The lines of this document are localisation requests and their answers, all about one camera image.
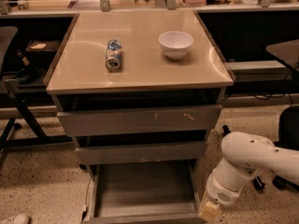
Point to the black office chair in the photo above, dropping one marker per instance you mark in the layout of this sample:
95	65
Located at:
288	128

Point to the white ceramic bowl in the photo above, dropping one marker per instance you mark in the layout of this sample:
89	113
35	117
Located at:
175	44

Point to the white sneaker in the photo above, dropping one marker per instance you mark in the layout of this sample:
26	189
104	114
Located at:
18	219

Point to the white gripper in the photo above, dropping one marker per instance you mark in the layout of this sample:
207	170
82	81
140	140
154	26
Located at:
219	192

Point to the grey middle drawer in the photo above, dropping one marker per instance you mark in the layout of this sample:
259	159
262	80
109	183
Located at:
141	147

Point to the grey drawer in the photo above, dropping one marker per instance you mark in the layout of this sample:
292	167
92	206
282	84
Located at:
140	120
141	147
144	193

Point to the black box with label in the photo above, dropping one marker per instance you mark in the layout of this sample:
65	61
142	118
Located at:
41	53

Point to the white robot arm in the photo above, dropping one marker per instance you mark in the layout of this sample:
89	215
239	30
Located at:
244	156

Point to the grey top drawer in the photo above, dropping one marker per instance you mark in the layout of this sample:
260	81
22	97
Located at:
140	120

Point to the grey bottom drawer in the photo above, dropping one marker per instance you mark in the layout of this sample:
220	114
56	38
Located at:
144	193

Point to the black table frame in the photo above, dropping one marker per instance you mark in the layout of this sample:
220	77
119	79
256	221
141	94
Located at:
22	94

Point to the black metal floor bar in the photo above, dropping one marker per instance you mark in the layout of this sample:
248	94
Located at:
257	181

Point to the blue white drink can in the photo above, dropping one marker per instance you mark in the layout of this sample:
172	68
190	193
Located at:
113	55

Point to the grey drawer cabinet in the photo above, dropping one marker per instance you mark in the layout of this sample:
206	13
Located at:
80	80

